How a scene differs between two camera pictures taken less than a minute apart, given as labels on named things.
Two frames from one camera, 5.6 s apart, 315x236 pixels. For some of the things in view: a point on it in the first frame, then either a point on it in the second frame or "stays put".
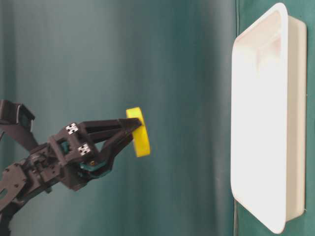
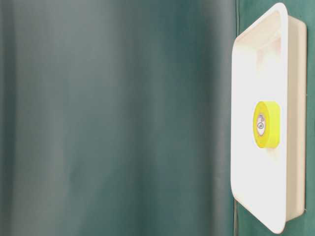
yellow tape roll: x=141 y=138 -> x=267 y=124
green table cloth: x=68 y=61 stays put
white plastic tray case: x=268 y=132 stays put
